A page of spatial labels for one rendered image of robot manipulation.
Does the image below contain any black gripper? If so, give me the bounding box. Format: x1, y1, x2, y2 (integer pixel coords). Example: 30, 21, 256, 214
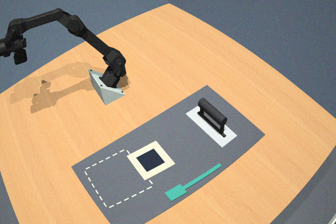
14, 35, 27, 65

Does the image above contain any dark grey flat mat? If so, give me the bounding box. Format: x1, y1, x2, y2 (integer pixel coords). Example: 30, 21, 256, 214
72, 85, 265, 224

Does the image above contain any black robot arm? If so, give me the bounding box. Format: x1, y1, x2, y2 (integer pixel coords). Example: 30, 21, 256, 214
0, 8, 126, 88

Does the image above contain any cream square tile with dark top patch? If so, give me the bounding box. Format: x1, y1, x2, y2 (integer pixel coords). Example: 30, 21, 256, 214
127, 141, 175, 180

